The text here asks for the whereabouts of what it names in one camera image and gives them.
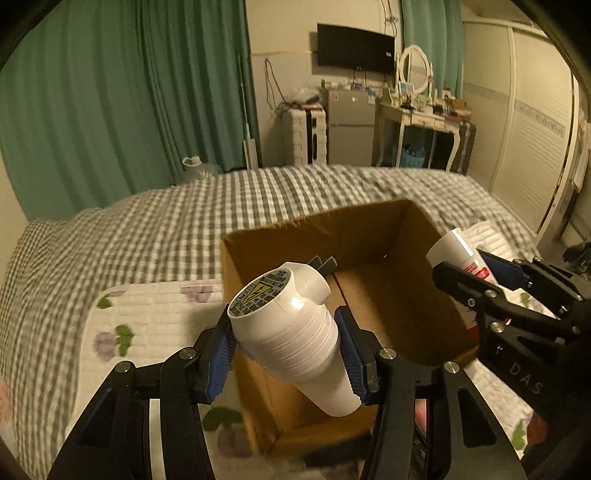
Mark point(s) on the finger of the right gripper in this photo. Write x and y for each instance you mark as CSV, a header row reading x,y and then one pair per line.
x,y
487,301
510,274

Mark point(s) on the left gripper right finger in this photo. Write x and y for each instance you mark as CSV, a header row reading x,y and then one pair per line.
x,y
464,438

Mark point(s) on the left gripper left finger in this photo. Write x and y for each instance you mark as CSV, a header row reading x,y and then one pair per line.
x,y
110,439

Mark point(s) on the white hair dryer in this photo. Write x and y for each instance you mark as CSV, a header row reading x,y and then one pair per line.
x,y
281,320

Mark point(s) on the white floral quilt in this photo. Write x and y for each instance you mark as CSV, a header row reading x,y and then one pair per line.
x,y
146,323

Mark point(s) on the brown cardboard box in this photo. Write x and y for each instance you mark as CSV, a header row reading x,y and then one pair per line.
x,y
383,275

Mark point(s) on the white wardrobe doors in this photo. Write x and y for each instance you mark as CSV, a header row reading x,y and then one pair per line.
x,y
522,96

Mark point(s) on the white dressing table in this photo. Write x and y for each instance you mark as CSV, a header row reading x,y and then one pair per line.
x,y
463,135

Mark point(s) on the grey checkered bedsheet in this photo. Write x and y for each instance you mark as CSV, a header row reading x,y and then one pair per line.
x,y
59,268

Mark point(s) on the silver mini fridge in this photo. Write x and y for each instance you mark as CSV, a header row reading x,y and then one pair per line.
x,y
350,126

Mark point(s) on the white oval mirror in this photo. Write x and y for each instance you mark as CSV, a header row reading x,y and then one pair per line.
x,y
414,71

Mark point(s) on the white storage crate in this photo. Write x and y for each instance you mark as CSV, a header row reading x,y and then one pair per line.
x,y
305,136

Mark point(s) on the green curtain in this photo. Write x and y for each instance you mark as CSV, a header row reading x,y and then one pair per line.
x,y
105,99
437,27

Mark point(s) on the black wall television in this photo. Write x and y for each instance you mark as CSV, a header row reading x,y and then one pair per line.
x,y
355,49

